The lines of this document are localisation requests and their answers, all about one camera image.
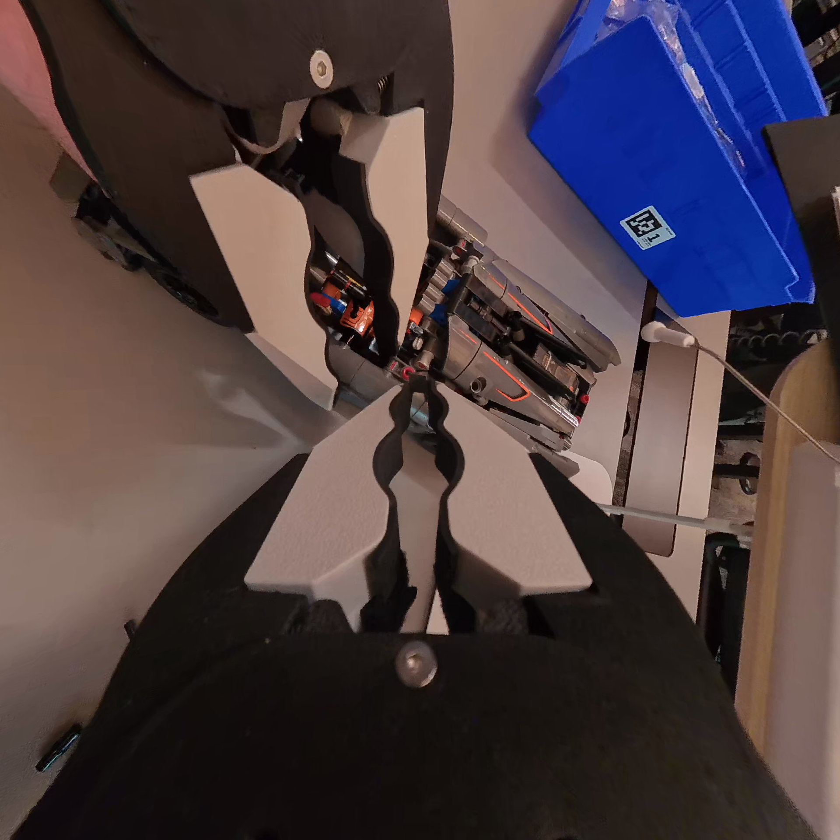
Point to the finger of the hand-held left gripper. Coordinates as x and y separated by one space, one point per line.
262 262
403 197

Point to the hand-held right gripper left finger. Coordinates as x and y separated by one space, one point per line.
321 525

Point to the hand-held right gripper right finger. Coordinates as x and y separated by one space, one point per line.
518 525

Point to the grey lego car model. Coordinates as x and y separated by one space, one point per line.
525 315

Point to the white metal desk stand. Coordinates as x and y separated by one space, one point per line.
590 479

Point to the blue plastic storage bin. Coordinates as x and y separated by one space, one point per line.
656 164

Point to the clear plastic bags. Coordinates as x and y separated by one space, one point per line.
689 72

